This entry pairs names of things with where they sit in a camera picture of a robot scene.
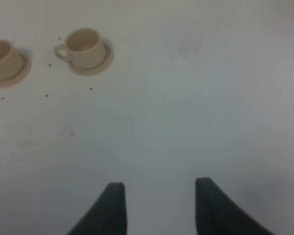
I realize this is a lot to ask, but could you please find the beige left teacup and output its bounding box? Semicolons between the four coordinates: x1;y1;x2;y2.
0;40;23;81

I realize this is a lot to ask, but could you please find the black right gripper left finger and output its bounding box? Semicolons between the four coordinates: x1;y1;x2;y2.
68;183;126;235

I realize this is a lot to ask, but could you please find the beige right cup saucer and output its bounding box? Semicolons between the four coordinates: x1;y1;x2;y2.
69;43;114;76

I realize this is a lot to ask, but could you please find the beige teacup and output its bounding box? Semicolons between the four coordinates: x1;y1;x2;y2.
54;28;107;70
0;40;23;81

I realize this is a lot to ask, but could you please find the beige right teacup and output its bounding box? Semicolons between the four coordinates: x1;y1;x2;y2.
54;28;107;70

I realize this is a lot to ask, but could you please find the beige left cup saucer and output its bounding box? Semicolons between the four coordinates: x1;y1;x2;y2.
0;53;31;88

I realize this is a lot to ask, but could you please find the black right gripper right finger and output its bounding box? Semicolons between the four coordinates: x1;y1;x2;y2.
195;177;271;235

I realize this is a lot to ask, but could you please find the beige cup saucer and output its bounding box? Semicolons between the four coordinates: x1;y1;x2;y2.
69;43;114;76
0;53;31;88

